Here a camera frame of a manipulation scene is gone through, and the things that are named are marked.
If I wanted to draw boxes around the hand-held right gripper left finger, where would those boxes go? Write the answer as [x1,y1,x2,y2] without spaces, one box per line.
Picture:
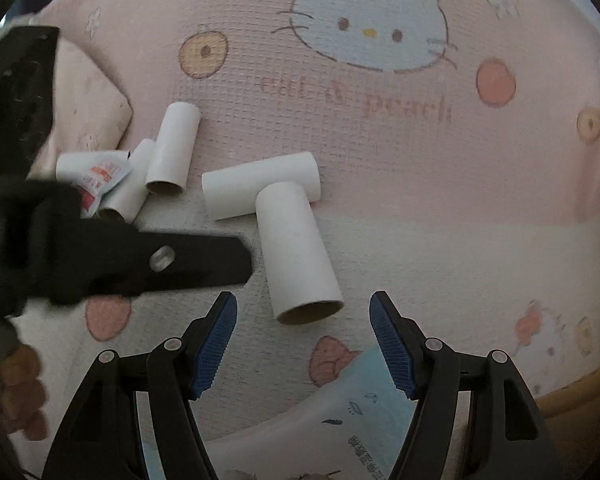
[42,291,238,480]

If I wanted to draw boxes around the person's left hand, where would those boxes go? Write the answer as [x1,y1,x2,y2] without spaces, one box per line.
[0,344,49,441]

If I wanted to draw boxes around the beige folded cloth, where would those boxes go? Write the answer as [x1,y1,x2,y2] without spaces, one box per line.
[30,37,133,181]

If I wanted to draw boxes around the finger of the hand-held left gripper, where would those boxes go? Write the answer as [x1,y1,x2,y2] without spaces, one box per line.
[87,220,254,302]

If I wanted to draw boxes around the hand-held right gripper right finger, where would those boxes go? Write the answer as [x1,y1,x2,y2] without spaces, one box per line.
[370,291,563,480]

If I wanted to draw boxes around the brown cardboard box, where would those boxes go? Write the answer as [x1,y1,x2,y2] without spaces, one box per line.
[532,375,600,480]

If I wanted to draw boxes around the pink cartoon printed blanket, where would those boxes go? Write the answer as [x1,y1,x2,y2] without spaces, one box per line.
[0,0,600,480]

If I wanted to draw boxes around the light blue tissue packet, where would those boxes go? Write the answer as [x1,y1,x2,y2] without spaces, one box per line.
[200,347,426,480]

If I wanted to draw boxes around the torn white red sachet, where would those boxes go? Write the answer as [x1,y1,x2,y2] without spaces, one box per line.
[56,150,133,218]

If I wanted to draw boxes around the white cardboard paper tube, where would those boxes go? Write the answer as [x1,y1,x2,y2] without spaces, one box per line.
[255,182,345,325]
[145,102,201,196]
[99,139,156,223]
[201,152,322,221]

